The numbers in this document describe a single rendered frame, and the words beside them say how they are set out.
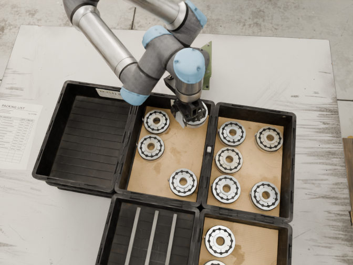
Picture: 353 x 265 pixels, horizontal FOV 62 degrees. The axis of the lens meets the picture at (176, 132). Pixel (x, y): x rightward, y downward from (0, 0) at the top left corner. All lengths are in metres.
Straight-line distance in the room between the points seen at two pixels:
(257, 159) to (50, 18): 2.19
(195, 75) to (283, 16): 2.08
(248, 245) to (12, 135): 1.10
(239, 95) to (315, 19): 1.51
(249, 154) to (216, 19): 1.63
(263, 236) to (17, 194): 1.00
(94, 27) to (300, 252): 1.08
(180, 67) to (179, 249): 0.65
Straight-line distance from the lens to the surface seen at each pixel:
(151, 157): 1.13
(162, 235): 1.11
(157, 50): 0.78
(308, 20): 2.78
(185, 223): 1.11
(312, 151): 1.41
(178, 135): 1.18
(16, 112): 1.57
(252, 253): 1.13
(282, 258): 1.09
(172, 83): 0.92
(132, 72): 0.83
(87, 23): 0.99
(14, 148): 1.50
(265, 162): 1.19
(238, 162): 1.14
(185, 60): 0.72
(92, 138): 1.23
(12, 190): 1.45
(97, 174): 1.18
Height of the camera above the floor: 1.94
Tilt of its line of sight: 69 degrees down
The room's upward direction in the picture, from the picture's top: 4 degrees counter-clockwise
